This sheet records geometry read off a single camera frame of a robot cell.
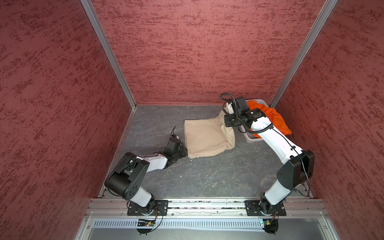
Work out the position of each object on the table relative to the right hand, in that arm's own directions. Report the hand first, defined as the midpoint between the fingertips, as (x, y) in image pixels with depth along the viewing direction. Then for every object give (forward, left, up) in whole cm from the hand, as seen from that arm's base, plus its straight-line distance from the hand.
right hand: (225, 123), depth 84 cm
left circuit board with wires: (-45, +44, -24) cm, 67 cm away
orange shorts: (+11, -37, -10) cm, 40 cm away
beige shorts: (+6, +12, -22) cm, 25 cm away
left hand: (-8, +24, -20) cm, 32 cm away
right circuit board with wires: (-47, -18, -22) cm, 55 cm away
